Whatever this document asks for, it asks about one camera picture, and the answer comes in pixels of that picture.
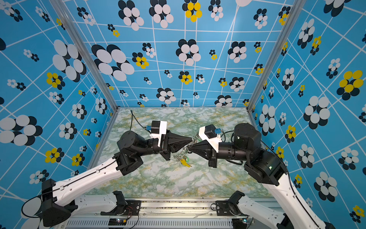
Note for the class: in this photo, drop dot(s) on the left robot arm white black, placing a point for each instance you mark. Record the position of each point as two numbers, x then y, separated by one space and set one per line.
58 197

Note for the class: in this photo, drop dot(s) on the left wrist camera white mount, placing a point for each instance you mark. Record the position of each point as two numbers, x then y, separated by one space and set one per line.
157 129

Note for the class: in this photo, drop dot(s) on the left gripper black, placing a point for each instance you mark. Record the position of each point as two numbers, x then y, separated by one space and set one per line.
169 143

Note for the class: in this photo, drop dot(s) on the left corner aluminium post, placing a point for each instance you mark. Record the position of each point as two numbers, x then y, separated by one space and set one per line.
75 35

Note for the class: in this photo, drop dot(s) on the right corner aluminium post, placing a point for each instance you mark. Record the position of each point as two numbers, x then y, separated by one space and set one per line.
283 36

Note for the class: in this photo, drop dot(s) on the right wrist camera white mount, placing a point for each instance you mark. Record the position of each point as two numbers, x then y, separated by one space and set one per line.
212 135

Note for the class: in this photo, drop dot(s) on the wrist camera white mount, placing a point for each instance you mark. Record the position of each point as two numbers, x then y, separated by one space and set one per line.
212 135
157 129

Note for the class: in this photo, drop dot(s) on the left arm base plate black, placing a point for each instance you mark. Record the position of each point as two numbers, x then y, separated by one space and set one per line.
130 208

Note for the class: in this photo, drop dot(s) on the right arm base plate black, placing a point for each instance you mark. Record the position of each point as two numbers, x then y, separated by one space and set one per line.
223 209

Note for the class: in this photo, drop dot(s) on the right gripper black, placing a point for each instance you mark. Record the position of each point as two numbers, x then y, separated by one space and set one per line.
209 152

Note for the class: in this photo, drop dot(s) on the corner aluminium post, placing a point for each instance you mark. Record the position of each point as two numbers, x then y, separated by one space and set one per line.
75 35
283 36

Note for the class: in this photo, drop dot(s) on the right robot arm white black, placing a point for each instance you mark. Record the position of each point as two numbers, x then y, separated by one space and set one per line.
267 169

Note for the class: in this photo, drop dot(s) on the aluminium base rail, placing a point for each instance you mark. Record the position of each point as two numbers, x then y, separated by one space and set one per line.
155 213

